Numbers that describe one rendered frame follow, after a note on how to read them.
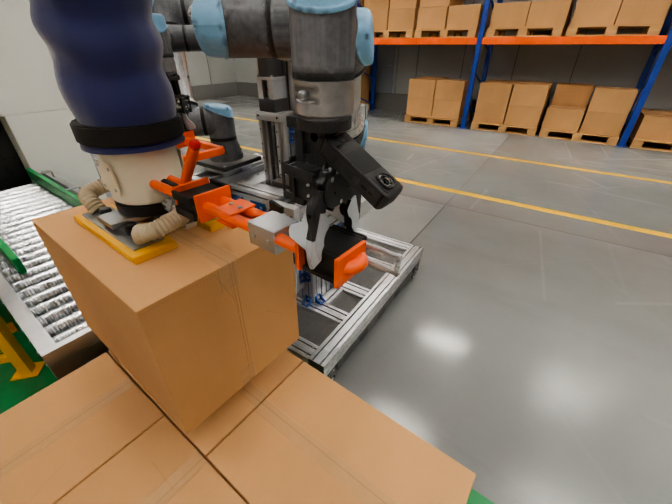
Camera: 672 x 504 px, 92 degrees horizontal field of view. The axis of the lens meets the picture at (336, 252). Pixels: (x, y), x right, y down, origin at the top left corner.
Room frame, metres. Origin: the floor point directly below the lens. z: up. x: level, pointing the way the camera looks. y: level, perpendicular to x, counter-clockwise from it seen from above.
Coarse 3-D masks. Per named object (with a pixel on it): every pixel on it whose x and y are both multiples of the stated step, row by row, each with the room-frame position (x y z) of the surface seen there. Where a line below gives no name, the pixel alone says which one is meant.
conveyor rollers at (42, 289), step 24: (0, 192) 2.32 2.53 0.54; (24, 192) 2.31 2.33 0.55; (48, 192) 2.34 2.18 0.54; (0, 216) 1.91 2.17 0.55; (24, 216) 1.93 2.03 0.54; (24, 240) 1.63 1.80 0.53; (0, 264) 1.36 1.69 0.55; (24, 264) 1.36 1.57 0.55; (48, 264) 1.36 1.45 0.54; (24, 288) 1.20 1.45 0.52; (48, 288) 1.20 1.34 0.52; (48, 312) 1.01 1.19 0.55; (72, 312) 1.04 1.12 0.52
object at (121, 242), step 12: (84, 216) 0.78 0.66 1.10; (96, 216) 0.77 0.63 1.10; (96, 228) 0.72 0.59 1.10; (108, 228) 0.71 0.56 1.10; (120, 228) 0.71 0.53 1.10; (108, 240) 0.66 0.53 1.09; (120, 240) 0.65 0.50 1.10; (132, 240) 0.65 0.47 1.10; (156, 240) 0.65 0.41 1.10; (168, 240) 0.66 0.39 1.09; (120, 252) 0.62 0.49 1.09; (132, 252) 0.61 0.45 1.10; (144, 252) 0.61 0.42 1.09; (156, 252) 0.62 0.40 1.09
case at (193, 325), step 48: (48, 240) 0.74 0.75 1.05; (96, 240) 0.69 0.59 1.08; (192, 240) 0.69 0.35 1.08; (240, 240) 0.70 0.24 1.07; (96, 288) 0.56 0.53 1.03; (144, 288) 0.50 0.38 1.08; (192, 288) 0.52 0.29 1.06; (240, 288) 0.61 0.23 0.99; (288, 288) 0.73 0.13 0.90; (144, 336) 0.44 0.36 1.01; (192, 336) 0.50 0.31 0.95; (240, 336) 0.59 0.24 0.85; (288, 336) 0.71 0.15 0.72; (144, 384) 0.55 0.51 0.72; (192, 384) 0.47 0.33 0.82; (240, 384) 0.56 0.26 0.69
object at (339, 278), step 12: (324, 240) 0.44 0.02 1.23; (336, 240) 0.44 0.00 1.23; (348, 240) 0.44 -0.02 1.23; (360, 240) 0.44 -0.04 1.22; (300, 252) 0.43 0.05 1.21; (324, 252) 0.40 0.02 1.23; (336, 252) 0.40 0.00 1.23; (348, 252) 0.40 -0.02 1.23; (360, 252) 0.42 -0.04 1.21; (300, 264) 0.43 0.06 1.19; (324, 264) 0.41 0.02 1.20; (336, 264) 0.38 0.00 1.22; (324, 276) 0.40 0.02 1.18; (336, 276) 0.38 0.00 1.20; (348, 276) 0.40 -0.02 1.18; (336, 288) 0.38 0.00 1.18
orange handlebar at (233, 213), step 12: (204, 144) 1.07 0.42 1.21; (204, 156) 0.97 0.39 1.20; (156, 180) 0.73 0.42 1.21; (168, 192) 0.68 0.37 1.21; (204, 204) 0.60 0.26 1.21; (228, 204) 0.59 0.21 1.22; (240, 204) 0.59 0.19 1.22; (252, 204) 0.59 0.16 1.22; (216, 216) 0.57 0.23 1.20; (228, 216) 0.55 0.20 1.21; (240, 216) 0.55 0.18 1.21; (252, 216) 0.57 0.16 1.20; (276, 240) 0.47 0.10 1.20; (288, 240) 0.46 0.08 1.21; (348, 264) 0.39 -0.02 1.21; (360, 264) 0.40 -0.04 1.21
